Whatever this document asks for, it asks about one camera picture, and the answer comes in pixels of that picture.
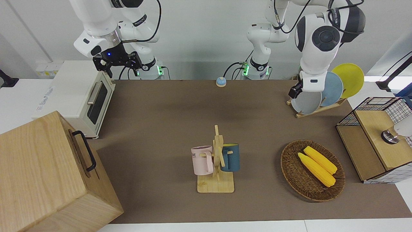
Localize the pink mug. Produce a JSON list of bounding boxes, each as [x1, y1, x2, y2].
[[191, 146, 214, 176]]

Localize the small metal cup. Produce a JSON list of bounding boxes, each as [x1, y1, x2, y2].
[[381, 115, 412, 144]]

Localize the black clamp mount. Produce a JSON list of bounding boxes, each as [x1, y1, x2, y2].
[[0, 69, 19, 88]]

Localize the silver oven door handle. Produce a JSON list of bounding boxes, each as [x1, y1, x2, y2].
[[87, 81, 103, 105]]

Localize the wooden mug tree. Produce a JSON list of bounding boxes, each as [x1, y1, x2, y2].
[[197, 125, 235, 194]]

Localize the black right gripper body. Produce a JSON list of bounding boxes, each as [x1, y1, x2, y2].
[[100, 43, 133, 67]]

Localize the brown table mat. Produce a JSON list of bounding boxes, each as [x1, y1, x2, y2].
[[89, 79, 412, 224]]

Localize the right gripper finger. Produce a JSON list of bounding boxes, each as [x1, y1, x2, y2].
[[93, 55, 114, 78], [127, 52, 143, 72]]

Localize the yellow corn cob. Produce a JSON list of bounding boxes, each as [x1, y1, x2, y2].
[[304, 146, 338, 175], [298, 152, 336, 187]]

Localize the white power strip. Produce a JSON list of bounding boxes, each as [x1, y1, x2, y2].
[[35, 62, 63, 78]]

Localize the black left arm base cable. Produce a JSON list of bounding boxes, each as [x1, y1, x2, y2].
[[223, 50, 253, 80]]

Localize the black box handle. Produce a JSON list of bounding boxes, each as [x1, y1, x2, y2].
[[71, 130, 97, 172]]

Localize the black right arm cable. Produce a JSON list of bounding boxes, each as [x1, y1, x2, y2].
[[122, 0, 162, 43]]

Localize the black camera stand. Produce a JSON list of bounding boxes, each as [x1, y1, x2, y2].
[[376, 52, 412, 92]]

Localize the blue object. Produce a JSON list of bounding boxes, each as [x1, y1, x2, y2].
[[395, 87, 412, 108]]

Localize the brown wicker basket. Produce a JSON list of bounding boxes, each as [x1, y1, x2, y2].
[[281, 140, 346, 202]]

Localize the white toaster oven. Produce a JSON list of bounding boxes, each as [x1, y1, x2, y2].
[[31, 60, 116, 140]]

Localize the large wooden box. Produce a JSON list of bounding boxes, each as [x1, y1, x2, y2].
[[0, 111, 124, 232]]

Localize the dark blue mug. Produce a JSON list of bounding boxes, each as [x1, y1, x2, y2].
[[220, 143, 240, 172]]

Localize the gray plate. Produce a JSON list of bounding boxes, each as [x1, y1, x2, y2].
[[291, 90, 322, 115]]

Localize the light blue plate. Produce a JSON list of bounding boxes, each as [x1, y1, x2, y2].
[[320, 72, 344, 107]]

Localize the yellow plate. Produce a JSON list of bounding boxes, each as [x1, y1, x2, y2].
[[332, 63, 365, 99]]

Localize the wooden plate rack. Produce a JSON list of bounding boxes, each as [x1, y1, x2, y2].
[[286, 97, 347, 119]]

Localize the wooden wire grid shelf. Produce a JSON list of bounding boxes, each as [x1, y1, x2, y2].
[[336, 97, 412, 184]]

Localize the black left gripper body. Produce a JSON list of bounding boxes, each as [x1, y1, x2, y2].
[[288, 81, 305, 99]]

